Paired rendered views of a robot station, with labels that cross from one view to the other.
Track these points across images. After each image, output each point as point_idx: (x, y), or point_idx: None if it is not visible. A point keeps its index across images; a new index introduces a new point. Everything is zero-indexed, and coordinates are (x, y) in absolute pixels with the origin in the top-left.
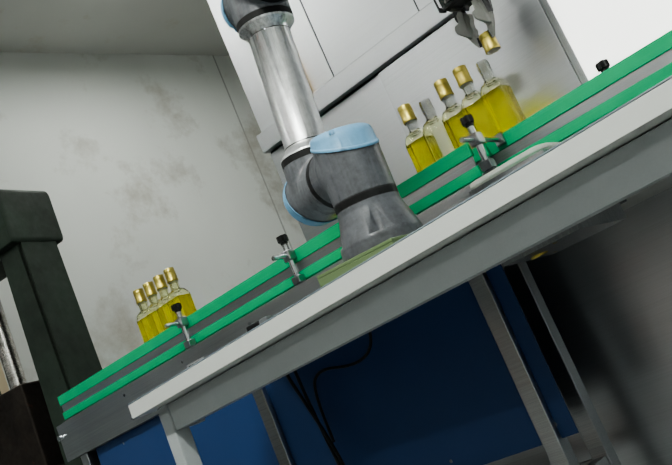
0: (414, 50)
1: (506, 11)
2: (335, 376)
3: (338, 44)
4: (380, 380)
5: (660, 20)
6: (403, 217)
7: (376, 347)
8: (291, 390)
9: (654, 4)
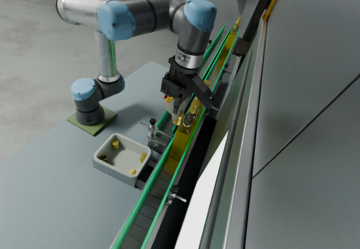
0: (245, 65)
1: (227, 118)
2: None
3: (276, 10)
4: None
5: (181, 235)
6: (78, 118)
7: None
8: None
9: (183, 234)
